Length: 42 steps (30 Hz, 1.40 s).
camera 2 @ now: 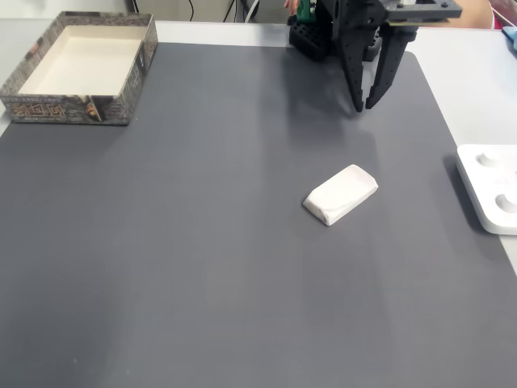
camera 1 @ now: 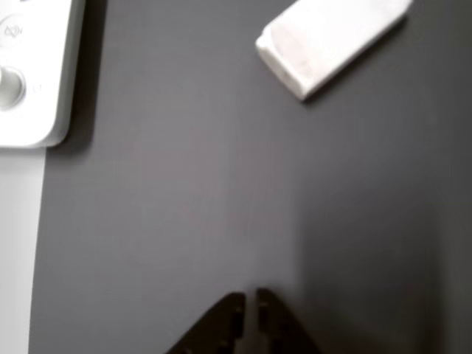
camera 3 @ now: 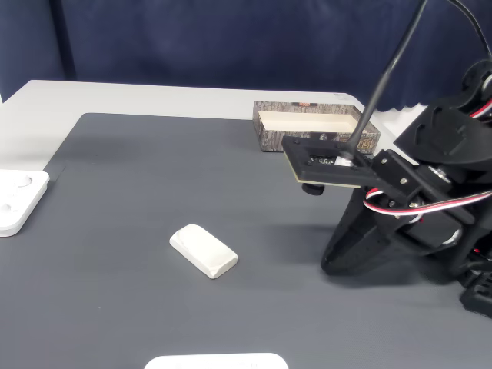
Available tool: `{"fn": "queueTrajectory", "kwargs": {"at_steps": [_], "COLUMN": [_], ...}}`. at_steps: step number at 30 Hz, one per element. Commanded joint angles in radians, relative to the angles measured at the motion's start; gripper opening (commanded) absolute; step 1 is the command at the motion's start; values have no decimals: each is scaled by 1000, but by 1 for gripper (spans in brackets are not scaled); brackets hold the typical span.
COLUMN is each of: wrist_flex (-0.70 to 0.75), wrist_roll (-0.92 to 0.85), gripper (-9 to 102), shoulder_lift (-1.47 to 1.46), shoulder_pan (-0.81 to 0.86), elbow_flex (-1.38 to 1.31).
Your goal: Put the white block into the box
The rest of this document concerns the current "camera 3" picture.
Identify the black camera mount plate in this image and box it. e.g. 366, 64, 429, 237
282, 135, 424, 199

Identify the red white black servo wire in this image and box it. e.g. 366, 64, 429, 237
363, 187, 492, 224

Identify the white rectangular block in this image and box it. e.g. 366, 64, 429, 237
168, 223, 238, 281

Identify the patterned cardboard box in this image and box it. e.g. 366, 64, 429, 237
252, 100, 381, 155

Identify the grey table mat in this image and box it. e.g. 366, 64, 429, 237
0, 112, 492, 369

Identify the thin black cable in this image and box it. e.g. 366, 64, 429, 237
447, 0, 492, 58

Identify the white plastic dimpled base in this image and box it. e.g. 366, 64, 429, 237
144, 352, 289, 369
0, 170, 52, 238

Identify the thick black camera cable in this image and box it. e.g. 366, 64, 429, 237
340, 0, 430, 166

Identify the dark blue curtain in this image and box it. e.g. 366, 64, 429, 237
0, 0, 492, 113

